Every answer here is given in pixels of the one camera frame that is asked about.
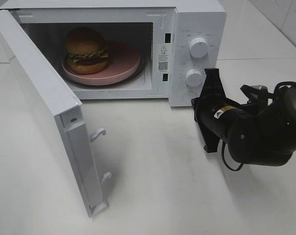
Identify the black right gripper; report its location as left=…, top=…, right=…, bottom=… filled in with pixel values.
left=194, top=68, right=239, bottom=153

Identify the round white door button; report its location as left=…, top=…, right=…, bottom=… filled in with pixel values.
left=182, top=92, right=197, bottom=104

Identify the white timer knob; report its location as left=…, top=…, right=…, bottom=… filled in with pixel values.
left=185, top=69, right=205, bottom=87

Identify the pink round plate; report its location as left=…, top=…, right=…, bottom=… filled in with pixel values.
left=62, top=41, right=141, bottom=86

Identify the burger with lettuce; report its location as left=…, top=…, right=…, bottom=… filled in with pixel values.
left=64, top=27, right=109, bottom=74

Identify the white microwave door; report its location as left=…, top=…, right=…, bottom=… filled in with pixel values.
left=0, top=10, right=106, bottom=216

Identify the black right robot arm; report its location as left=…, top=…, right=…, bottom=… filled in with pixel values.
left=191, top=68, right=296, bottom=166

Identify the upper white power knob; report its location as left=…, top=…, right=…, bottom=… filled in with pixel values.
left=188, top=36, right=209, bottom=58

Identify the white warning sticker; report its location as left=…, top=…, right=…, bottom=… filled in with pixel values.
left=156, top=44, right=171, bottom=72

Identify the white microwave oven body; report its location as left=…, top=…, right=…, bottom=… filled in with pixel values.
left=0, top=0, right=226, bottom=107

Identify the black cable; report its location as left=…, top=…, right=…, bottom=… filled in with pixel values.
left=221, top=141, right=244, bottom=171

